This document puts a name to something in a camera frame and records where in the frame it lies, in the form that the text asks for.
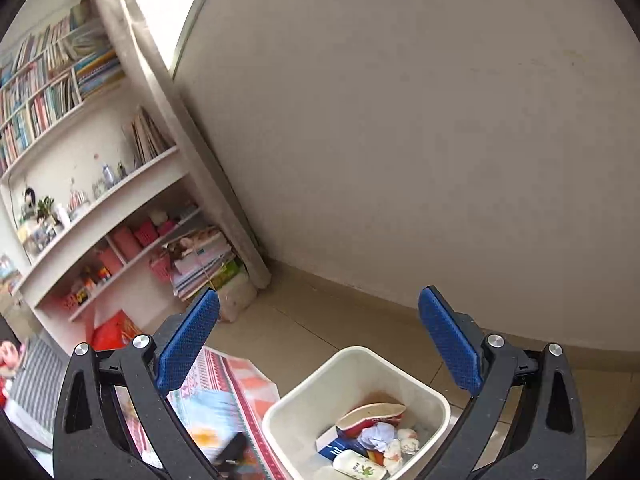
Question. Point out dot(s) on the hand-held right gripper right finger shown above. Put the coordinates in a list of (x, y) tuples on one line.
[(447, 345)]

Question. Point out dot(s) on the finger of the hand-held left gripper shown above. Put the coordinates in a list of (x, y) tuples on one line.
[(232, 455)]

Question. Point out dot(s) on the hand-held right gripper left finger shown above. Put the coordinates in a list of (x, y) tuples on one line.
[(185, 345)]

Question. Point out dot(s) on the red snack packet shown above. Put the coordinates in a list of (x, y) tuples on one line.
[(370, 417)]

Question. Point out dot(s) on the blue packet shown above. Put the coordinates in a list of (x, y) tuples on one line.
[(345, 446)]

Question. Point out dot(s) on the white tissue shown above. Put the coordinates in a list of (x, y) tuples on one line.
[(400, 447)]

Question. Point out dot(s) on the white paper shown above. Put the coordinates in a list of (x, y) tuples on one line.
[(377, 435)]

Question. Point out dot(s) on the white plastic bin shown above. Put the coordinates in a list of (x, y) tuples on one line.
[(325, 385)]

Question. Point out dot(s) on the white pack with green print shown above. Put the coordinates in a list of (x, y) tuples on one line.
[(357, 465)]

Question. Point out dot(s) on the pink patterned tablecloth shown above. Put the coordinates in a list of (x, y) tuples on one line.
[(225, 385)]

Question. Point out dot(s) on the white bag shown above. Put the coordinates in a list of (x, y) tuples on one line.
[(237, 297)]

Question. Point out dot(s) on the red box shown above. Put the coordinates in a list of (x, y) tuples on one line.
[(115, 332)]

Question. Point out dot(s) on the hanging pink basket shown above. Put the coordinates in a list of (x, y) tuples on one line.
[(161, 267)]

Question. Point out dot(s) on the green box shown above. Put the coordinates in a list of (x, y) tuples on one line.
[(227, 271)]

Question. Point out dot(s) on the stack of papers and books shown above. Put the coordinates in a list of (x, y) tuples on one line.
[(200, 260)]

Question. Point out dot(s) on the colourful small toys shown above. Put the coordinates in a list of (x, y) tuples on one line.
[(95, 280)]

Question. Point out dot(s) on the pink storage basket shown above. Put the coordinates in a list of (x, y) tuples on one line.
[(127, 242), (146, 232), (109, 262), (167, 228)]

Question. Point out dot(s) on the white plush toy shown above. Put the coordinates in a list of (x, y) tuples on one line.
[(159, 216)]

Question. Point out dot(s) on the white shelf unit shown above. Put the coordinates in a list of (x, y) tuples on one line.
[(130, 202)]

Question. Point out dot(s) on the grey striped sofa cover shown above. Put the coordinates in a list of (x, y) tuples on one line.
[(35, 385)]

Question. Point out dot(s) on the group of small figurines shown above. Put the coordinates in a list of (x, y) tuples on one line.
[(80, 202)]

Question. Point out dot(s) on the red plush doll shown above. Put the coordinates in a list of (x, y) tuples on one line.
[(7, 355)]

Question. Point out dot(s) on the white cup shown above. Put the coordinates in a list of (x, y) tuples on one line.
[(62, 216)]

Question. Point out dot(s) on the picture box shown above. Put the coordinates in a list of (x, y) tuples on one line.
[(36, 237)]

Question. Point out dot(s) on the potted green plant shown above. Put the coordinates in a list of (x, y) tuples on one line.
[(46, 206)]

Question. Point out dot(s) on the leaning thin books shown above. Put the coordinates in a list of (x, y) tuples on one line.
[(147, 137)]

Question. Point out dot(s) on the dark haired doll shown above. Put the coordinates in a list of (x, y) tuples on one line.
[(28, 200)]

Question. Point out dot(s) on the rows of shelved books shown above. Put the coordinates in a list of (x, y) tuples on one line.
[(40, 105)]

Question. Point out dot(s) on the window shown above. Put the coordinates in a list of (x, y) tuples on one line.
[(160, 0)]

